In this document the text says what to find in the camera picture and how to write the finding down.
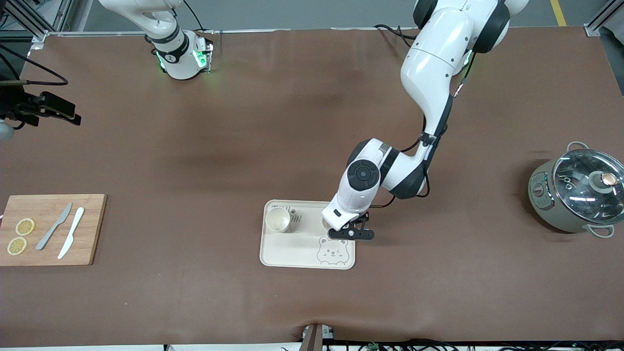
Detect grey table edge clamp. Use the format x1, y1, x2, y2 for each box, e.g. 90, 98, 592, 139
301, 323, 335, 351

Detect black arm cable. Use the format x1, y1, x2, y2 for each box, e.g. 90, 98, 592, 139
368, 49, 471, 209
0, 44, 69, 86

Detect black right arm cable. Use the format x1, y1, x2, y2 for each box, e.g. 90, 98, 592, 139
0, 44, 69, 86

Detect black left base cables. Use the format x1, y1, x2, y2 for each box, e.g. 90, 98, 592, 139
374, 23, 415, 49

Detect black right base cable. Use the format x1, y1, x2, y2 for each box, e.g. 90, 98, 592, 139
183, 0, 205, 32

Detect grey plastic knife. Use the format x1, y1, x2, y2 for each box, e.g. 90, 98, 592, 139
36, 202, 73, 251

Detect white plastic knife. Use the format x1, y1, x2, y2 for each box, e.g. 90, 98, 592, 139
58, 207, 85, 260

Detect aluminium frame profile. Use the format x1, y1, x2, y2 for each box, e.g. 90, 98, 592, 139
0, 0, 74, 49
585, 0, 624, 38

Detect grey-green electric cooking pot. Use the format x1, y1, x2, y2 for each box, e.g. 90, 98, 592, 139
528, 141, 616, 238

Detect bamboo cutting board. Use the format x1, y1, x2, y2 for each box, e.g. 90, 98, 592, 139
0, 194, 108, 267

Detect glass pot lid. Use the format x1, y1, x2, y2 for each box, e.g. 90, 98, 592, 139
553, 149, 624, 226

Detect cream bear print tray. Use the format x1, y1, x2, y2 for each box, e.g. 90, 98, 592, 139
259, 199, 356, 270

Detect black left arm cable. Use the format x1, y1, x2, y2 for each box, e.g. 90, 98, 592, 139
368, 49, 471, 209

